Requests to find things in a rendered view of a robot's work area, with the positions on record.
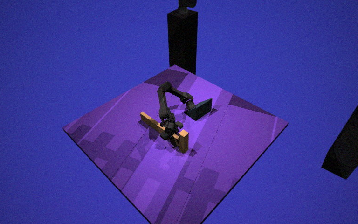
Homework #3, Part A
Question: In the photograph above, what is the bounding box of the brown wooden board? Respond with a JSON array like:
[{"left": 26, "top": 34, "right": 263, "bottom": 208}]
[{"left": 140, "top": 112, "right": 179, "bottom": 146}]

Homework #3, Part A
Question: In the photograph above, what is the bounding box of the wooden post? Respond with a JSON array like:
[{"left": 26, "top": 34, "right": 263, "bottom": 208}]
[{"left": 179, "top": 130, "right": 189, "bottom": 153}]

